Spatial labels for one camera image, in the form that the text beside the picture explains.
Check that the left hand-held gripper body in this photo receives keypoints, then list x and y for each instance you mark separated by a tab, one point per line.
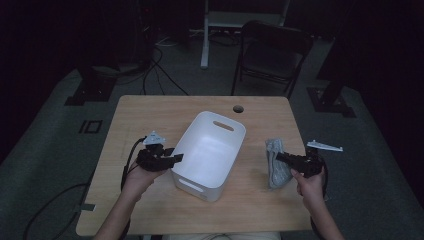
151	160

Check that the grey tape strip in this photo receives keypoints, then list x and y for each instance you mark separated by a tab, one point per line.
87	207

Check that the person's right hand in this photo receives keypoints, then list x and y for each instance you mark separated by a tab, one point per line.
311	190

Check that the grey knitted cloth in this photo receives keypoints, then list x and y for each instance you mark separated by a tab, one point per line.
278	173

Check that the black folding chair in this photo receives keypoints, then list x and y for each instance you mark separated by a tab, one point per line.
276	40

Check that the white metal desk frame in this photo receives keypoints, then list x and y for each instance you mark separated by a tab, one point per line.
205	43

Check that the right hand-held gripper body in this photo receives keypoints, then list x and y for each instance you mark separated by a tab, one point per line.
310	165

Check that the black stand with base plate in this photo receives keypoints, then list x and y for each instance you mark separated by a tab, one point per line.
330	100
91	90

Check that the person's left hand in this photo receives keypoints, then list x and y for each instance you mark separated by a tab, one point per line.
140	181

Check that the white plastic bin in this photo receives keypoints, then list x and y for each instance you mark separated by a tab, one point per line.
208	153

